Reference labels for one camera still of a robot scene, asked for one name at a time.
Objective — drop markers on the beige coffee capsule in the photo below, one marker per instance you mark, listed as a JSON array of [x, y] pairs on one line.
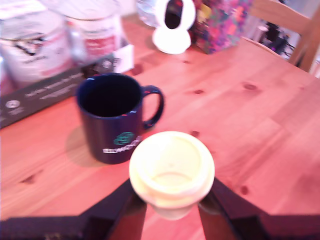
[[172, 170]]

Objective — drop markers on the dark blue Elwood mug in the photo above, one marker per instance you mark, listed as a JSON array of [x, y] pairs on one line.
[[110, 130]]

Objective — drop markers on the grey cardboard jar tray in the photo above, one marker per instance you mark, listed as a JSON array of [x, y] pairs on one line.
[[50, 92]]

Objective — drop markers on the glass jar with red label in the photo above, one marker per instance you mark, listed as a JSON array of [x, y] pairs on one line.
[[96, 37]]

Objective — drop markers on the glass jar with black scribble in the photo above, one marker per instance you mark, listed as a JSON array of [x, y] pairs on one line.
[[32, 50]]

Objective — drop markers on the floral tissue box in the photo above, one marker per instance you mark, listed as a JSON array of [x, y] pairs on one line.
[[220, 27]]

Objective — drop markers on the wooden chair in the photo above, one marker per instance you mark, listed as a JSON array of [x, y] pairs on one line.
[[307, 37]]

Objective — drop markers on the large clear water bottle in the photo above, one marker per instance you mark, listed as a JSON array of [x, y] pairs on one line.
[[147, 12]]

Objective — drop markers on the small white round camera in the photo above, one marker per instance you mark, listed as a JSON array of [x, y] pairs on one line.
[[171, 40]]

